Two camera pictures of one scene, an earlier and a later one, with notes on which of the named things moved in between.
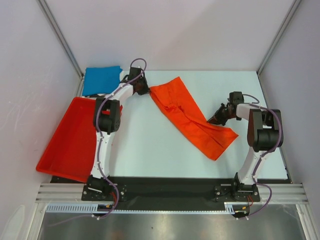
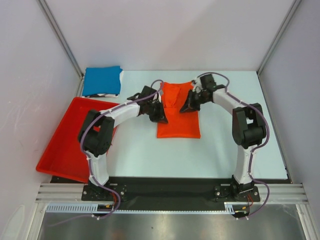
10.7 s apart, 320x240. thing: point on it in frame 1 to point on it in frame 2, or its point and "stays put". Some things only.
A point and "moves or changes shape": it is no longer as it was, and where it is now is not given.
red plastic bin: [71, 152] stays put
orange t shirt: [185, 113] moves or changes shape
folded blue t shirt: [101, 80] stays put
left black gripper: [146, 89] to [160, 117]
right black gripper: [216, 118] to [190, 105]
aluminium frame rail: [280, 192] stays put
